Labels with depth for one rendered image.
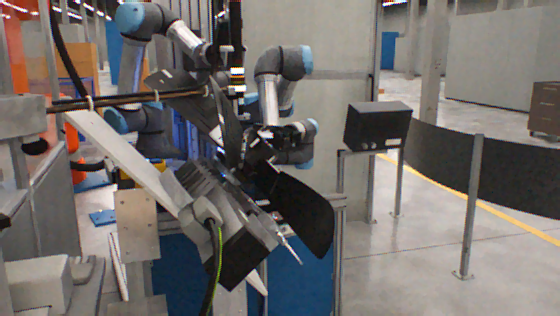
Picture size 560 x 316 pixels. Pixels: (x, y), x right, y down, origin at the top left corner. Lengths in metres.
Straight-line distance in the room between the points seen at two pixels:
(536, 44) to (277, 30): 8.22
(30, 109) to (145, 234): 0.44
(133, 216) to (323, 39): 2.46
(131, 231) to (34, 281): 0.24
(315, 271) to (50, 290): 1.20
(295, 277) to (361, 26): 2.12
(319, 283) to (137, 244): 1.09
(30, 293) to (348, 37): 2.80
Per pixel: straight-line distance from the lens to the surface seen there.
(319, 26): 3.31
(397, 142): 1.94
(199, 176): 1.14
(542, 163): 2.75
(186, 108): 1.21
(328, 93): 3.36
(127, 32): 1.71
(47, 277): 1.18
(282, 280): 1.98
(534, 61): 10.81
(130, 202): 1.13
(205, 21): 2.16
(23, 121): 0.91
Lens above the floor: 1.49
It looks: 15 degrees down
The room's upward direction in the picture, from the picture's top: straight up
